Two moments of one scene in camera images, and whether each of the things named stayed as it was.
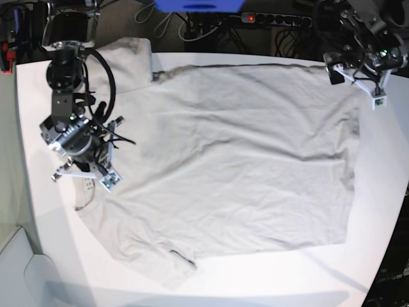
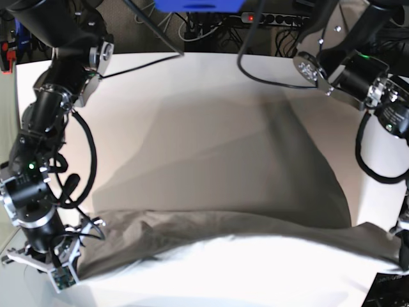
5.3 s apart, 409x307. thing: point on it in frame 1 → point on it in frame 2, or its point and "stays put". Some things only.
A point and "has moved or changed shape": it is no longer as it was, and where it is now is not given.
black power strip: [276, 18] stays put
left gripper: [77, 137] → [32, 208]
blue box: [199, 6] stays put
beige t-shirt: [223, 158] has moved or changed shape
